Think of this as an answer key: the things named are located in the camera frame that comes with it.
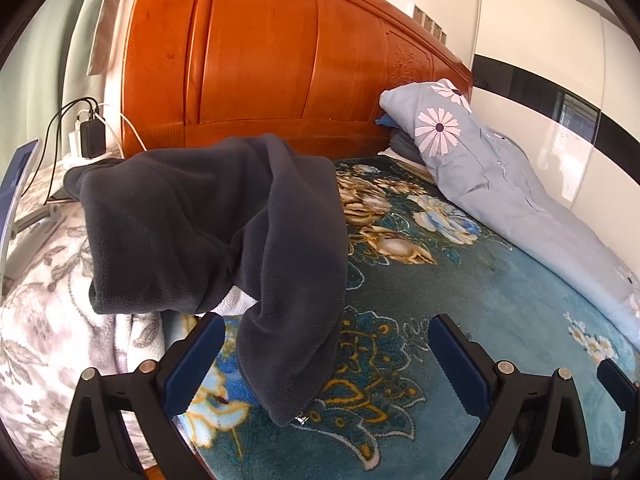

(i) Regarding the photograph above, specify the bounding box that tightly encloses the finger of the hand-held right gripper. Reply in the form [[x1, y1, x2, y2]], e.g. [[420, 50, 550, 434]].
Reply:
[[597, 358, 640, 414]]

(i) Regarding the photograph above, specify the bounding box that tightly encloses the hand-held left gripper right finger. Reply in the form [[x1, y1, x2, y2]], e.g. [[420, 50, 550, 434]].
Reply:
[[428, 313, 594, 480]]

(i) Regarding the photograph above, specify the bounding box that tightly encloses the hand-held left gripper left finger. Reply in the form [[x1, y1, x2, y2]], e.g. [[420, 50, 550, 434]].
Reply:
[[60, 312, 227, 480]]

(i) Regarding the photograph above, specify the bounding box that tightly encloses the dark grey fleece garment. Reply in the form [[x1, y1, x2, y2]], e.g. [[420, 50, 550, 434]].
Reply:
[[64, 133, 349, 428]]

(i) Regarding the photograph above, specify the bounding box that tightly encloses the teal floral plush blanket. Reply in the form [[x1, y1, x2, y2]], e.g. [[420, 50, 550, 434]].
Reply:
[[165, 155, 640, 480]]

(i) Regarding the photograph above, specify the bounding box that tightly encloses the light blue daisy quilt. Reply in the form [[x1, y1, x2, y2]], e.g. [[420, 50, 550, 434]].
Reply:
[[378, 78, 640, 352]]

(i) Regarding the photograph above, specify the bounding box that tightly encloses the dark grey pillow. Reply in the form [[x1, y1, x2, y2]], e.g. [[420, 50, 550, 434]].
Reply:
[[389, 132, 427, 167]]

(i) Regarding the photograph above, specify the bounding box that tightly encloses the black charger block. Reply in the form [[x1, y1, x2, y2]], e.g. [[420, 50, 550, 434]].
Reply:
[[80, 119, 105, 160]]

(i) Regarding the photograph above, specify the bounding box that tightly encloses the tablet on stand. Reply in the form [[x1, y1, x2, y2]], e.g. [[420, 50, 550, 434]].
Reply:
[[0, 139, 40, 292]]

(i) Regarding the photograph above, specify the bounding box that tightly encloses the white power adapter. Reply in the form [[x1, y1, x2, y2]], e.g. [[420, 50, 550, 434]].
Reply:
[[67, 114, 84, 159]]

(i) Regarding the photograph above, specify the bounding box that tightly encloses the orange wooden headboard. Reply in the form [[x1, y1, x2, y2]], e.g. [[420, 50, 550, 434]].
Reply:
[[121, 0, 474, 162]]

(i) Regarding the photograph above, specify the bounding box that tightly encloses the white wardrobe with black stripe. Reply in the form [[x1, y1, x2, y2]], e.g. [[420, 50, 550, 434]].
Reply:
[[470, 0, 640, 282]]

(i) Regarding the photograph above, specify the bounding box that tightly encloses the pale curtain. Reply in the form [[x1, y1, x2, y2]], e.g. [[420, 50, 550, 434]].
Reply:
[[87, 0, 137, 77]]

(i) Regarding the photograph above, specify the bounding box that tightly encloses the white cable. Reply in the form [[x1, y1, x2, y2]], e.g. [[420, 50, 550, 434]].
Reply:
[[99, 104, 147, 154]]

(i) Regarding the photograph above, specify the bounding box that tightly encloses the black charger with cables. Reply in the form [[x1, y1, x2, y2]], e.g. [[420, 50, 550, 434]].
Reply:
[[43, 97, 101, 206]]

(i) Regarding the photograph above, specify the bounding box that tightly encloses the wall switch panel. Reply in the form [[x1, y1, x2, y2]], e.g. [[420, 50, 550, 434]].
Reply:
[[412, 2, 448, 44]]

